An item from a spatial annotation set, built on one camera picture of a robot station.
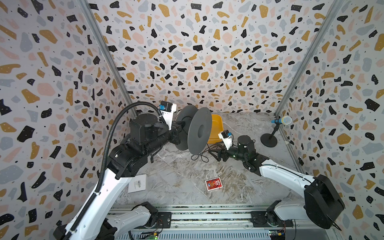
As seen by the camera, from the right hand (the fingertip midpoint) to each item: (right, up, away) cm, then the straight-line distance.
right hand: (211, 145), depth 78 cm
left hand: (-12, +12, -22) cm, 28 cm away
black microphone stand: (+43, 0, +27) cm, 51 cm away
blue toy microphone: (+42, +13, +7) cm, 45 cm away
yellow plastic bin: (+7, +9, +36) cm, 38 cm away
